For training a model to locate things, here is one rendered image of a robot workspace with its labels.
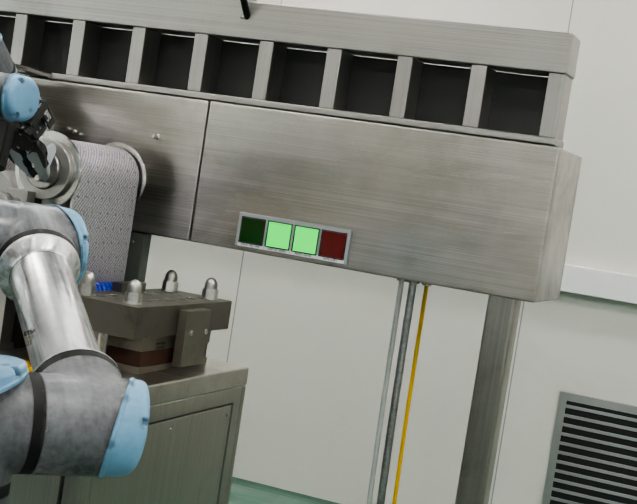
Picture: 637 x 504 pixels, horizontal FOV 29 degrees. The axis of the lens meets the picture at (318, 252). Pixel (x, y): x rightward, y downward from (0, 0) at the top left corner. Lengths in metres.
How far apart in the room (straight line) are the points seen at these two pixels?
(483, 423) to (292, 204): 0.60
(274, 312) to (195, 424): 2.67
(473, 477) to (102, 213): 0.93
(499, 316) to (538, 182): 0.33
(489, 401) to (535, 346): 2.20
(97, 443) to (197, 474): 1.11
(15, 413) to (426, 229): 1.24
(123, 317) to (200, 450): 0.36
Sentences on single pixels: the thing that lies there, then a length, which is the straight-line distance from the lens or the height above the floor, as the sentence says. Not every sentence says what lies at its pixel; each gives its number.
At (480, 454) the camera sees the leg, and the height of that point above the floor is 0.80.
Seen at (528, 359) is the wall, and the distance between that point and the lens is 4.81.
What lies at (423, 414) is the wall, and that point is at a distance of 4.93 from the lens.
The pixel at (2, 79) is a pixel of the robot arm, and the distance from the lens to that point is 2.06.
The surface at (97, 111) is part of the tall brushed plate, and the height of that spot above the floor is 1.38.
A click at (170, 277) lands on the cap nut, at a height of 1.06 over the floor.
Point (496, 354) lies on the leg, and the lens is 2.60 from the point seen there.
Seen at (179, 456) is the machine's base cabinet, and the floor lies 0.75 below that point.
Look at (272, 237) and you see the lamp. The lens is 2.57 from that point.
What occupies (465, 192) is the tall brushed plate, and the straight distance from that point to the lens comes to 2.45.
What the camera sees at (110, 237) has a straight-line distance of 2.56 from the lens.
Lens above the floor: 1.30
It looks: 3 degrees down
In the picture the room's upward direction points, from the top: 9 degrees clockwise
